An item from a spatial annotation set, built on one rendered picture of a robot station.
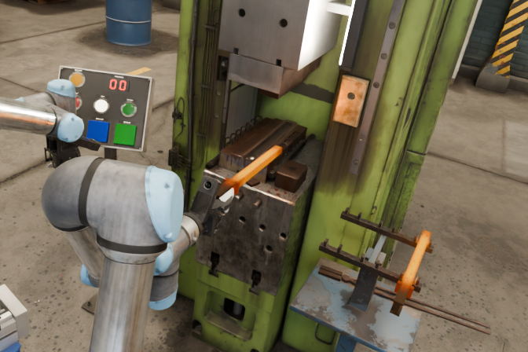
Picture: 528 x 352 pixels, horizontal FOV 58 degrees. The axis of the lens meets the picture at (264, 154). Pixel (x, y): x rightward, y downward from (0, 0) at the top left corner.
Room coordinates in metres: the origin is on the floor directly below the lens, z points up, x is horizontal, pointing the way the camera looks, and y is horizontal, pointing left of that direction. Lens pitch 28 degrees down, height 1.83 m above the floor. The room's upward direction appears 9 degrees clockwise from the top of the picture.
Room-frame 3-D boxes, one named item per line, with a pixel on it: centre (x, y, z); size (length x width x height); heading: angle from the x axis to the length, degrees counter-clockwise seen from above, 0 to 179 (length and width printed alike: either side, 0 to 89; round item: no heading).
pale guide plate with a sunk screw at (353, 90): (1.55, -0.27, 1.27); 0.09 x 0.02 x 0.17; 69
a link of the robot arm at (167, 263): (0.82, 0.19, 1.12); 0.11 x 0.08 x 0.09; 159
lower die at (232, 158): (1.74, 0.00, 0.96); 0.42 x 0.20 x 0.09; 159
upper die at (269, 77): (1.74, 0.00, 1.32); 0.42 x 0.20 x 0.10; 159
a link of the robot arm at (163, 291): (0.82, 0.21, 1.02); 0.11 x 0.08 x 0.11; 87
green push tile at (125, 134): (1.55, 0.52, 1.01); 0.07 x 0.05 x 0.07; 94
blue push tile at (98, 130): (1.54, 0.62, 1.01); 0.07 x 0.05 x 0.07; 94
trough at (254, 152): (1.73, -0.02, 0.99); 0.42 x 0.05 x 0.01; 159
